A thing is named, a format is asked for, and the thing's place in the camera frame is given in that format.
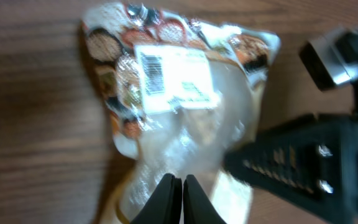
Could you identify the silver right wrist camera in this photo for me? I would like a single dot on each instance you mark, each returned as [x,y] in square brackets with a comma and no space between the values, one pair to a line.
[324,62]

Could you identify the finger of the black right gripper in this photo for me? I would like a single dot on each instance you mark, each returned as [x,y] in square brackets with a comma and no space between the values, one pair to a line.
[310,167]

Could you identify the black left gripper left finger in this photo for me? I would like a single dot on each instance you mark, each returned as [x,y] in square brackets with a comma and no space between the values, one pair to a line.
[164,205]

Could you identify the beige paper pouch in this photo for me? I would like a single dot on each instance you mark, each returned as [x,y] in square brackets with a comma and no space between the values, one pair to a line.
[181,93]

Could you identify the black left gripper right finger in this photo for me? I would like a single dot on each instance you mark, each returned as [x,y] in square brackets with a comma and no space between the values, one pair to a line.
[197,208]

